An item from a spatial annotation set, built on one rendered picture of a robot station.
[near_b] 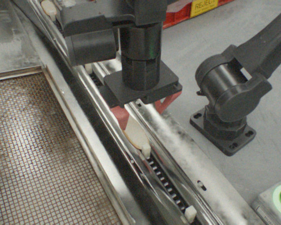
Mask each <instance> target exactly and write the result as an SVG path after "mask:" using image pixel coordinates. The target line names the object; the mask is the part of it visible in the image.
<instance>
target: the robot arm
mask: <svg viewBox="0 0 281 225"><path fill-rule="evenodd" d="M177 1H180V0H94V1H90V2H86V3H82V4H77V5H72V6H69V7H65V8H63V9H62V10H61V12H60V18H61V22H62V30H63V32H64V36H65V40H66V42H65V44H66V47H67V49H68V54H69V57H70V59H69V61H70V63H71V66H72V67H76V66H81V65H86V64H91V63H98V62H102V61H107V60H113V59H116V51H119V37H118V28H119V33H120V50H121V66H122V70H120V71H117V72H114V73H111V74H108V75H106V76H104V77H103V82H104V86H101V87H100V88H99V93H100V95H101V97H102V98H103V100H104V101H105V103H106V104H107V106H108V107H109V109H110V110H111V112H112V113H113V115H114V116H115V118H116V119H117V121H118V123H119V125H120V127H121V128H122V130H125V129H126V126H127V123H128V118H129V113H128V111H127V110H126V108H125V104H128V103H130V102H133V101H135V100H137V99H140V100H141V101H142V102H143V104H145V105H149V104H151V103H154V102H155V106H156V110H157V111H158V113H159V114H162V113H163V112H164V110H165V109H166V108H167V107H168V106H169V105H170V104H171V103H172V102H173V101H174V100H175V99H176V98H177V97H178V96H180V95H181V94H182V88H183V86H182V85H181V84H180V83H179V78H178V77H177V76H176V74H175V73H174V72H173V71H172V70H171V69H170V68H169V67H168V66H167V65H166V64H165V63H164V62H163V61H162V60H161V46H162V32H163V22H164V21H166V10H167V6H168V5H170V4H173V3H175V2H177ZM280 65H281V13H280V14H279V15H278V16H277V17H276V18H274V19H273V20H272V21H271V22H270V23H269V24H268V25H267V26H266V27H264V28H263V29H262V30H261V31H260V32H259V33H257V34H256V35H255V36H253V37H252V38H250V39H249V40H248V41H246V42H245V43H243V44H240V45H239V46H236V45H233V44H231V45H230V46H229V47H228V48H227V49H225V50H224V51H223V52H222V53H221V54H215V55H212V56H210V57H208V58H207V59H205V60H204V61H203V62H202V63H201V64H200V65H199V66H198V68H197V70H196V72H195V80H196V82H197V85H198V87H199V88H200V91H197V92H196V94H197V95H198V96H206V98H207V99H208V100H209V104H208V105H205V107H203V108H202V109H200V110H198V111H197V112H195V113H194V114H192V115H191V116H190V124H191V125H192V126H193V127H195V128H196V129H197V130H198V131H199V132H200V133H201V134H202V135H203V136H204V137H206V138H207V139H208V140H209V141H210V142H211V143H212V144H214V145H215V146H216V147H217V148H218V149H219V150H220V151H222V152H223V153H224V154H225V155H226V156H228V157H231V156H233V155H234V154H235V153H237V152H238V151H239V150H240V149H242V148H243V147H244V146H246V145H247V144H248V143H249V142H251V141H252V140H253V139H254V138H255V136H256V130H254V129H253V128H252V127H251V126H249V125H248V124H247V115H248V114H250V113H251V112H252V111H253V110H254V109H255V108H256V107H257V106H258V104H259V102H260V99H261V98H262V97H263V96H264V95H266V94H267V93H268V92H269V91H271V90H272V89H273V87H272V85H271V84H270V82H269V81H268V79H269V78H270V77H271V75H272V73H273V72H274V71H275V70H276V69H277V68H278V67H279V66H280ZM242 68H244V69H245V70H246V71H247V72H248V73H249V74H250V75H251V77H252V78H251V79H250V80H248V79H247V78H246V76H245V75H244V74H243V73H242V71H241V69H242ZM163 98H165V100H164V101H163V102H162V104H161V99H163Z"/></svg>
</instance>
